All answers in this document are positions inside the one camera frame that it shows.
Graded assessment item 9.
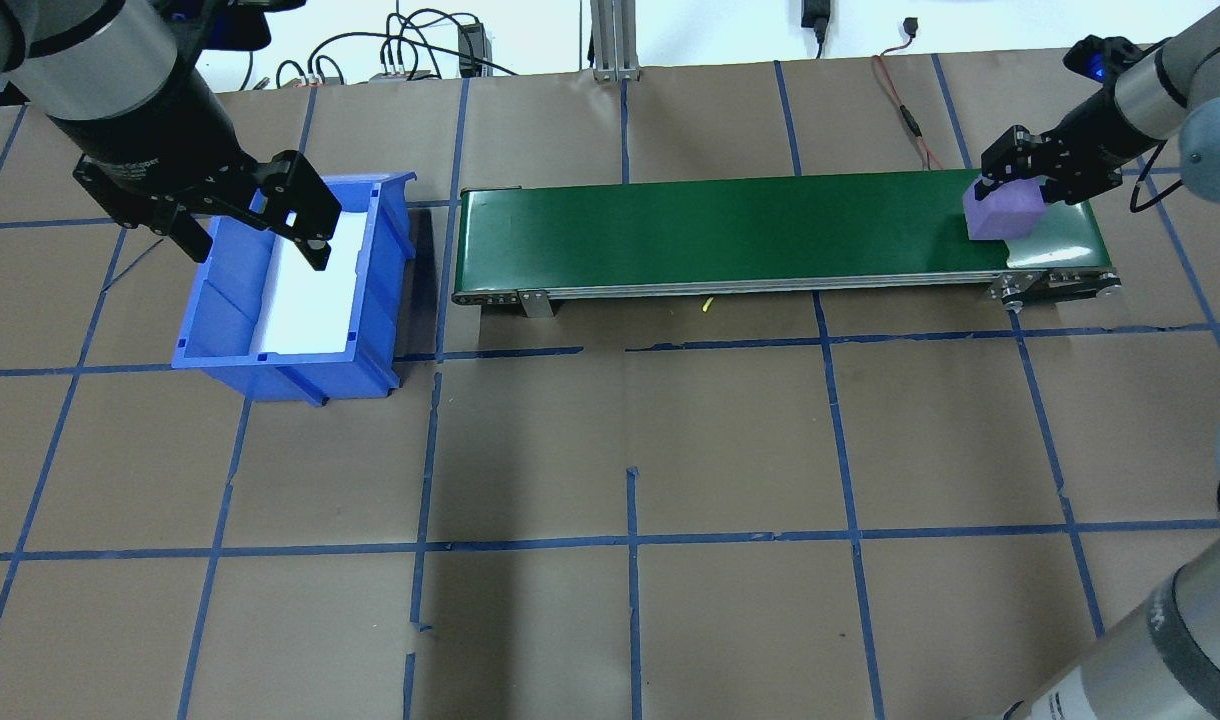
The purple foam block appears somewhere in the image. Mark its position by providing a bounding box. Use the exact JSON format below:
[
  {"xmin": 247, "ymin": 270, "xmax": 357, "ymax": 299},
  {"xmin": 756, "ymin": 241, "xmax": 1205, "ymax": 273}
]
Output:
[{"xmin": 962, "ymin": 180, "xmax": 1049, "ymax": 242}]

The white foam pad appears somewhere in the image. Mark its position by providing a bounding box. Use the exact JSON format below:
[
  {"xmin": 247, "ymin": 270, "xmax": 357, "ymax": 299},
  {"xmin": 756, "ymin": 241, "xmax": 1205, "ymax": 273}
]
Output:
[{"xmin": 260, "ymin": 195, "xmax": 371, "ymax": 356}]

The blue plastic storage bin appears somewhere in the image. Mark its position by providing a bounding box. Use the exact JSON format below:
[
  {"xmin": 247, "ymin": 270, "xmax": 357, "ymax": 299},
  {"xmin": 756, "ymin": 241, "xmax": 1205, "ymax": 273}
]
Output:
[{"xmin": 170, "ymin": 172, "xmax": 417, "ymax": 409}]

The green conveyor belt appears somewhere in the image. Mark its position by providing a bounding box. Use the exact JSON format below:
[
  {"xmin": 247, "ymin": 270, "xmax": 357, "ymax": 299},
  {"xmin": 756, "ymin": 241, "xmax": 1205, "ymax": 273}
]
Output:
[{"xmin": 450, "ymin": 162, "xmax": 1123, "ymax": 321}]

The thin black wire piece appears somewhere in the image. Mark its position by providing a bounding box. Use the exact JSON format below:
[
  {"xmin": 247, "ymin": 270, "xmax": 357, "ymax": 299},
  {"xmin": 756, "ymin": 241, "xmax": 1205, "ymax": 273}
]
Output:
[{"xmin": 103, "ymin": 238, "xmax": 167, "ymax": 293}]

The red and black wire pair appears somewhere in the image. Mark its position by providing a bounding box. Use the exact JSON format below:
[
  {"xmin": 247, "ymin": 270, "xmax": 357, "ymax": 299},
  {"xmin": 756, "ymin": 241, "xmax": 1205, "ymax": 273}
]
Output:
[{"xmin": 873, "ymin": 52, "xmax": 943, "ymax": 171}]

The aluminium profile post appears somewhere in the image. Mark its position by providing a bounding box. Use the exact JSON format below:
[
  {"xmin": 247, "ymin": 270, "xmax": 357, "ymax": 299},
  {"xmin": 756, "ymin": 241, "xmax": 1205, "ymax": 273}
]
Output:
[{"xmin": 590, "ymin": 0, "xmax": 643, "ymax": 83}]

